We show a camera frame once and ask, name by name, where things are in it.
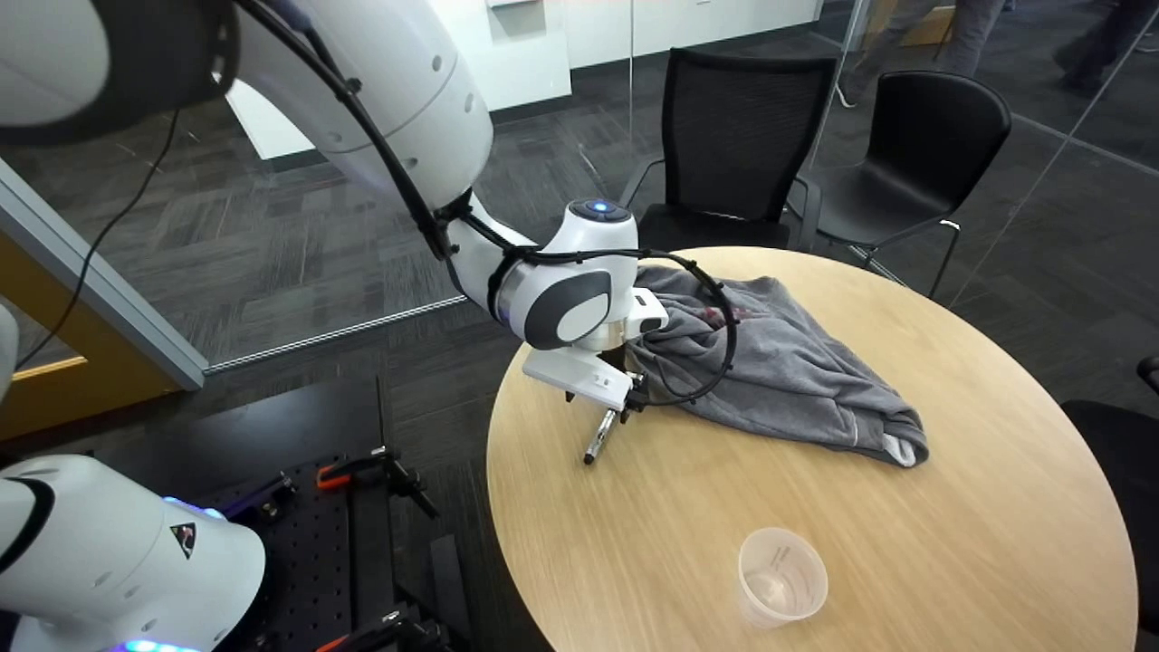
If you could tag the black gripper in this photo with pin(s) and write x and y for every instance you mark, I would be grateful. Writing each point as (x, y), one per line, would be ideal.
(631, 364)

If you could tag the black and white marker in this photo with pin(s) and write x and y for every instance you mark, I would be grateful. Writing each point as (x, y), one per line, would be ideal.
(594, 444)

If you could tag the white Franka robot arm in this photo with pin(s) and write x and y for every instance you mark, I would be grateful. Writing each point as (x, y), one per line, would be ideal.
(363, 74)

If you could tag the clear plastic cup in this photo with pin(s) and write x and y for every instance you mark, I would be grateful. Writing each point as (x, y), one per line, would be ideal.
(783, 578)

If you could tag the grey hooded sweatshirt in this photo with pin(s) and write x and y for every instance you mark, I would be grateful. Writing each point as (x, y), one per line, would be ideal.
(808, 374)

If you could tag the black mesh chair with armrests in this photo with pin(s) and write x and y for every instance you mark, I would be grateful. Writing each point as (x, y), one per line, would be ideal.
(748, 131)

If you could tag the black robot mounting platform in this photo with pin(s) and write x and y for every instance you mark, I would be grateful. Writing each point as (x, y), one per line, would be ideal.
(327, 565)

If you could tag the round wooden table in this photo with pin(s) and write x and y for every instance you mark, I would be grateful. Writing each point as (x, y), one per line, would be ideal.
(965, 507)

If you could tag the small dark clamp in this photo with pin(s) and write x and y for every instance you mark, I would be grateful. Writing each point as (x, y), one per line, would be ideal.
(263, 496)

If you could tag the black plastic shell chair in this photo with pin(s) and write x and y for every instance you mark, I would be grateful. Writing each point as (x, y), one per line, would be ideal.
(927, 145)

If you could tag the wooden door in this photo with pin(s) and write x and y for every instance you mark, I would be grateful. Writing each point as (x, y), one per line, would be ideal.
(927, 29)

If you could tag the person in dark trousers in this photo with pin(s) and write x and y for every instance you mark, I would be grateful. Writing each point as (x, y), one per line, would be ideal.
(1105, 40)

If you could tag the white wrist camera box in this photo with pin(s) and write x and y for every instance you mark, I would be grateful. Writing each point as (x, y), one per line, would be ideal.
(579, 377)

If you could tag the wood panel with grey frame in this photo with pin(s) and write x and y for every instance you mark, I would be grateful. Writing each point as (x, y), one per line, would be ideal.
(75, 339)

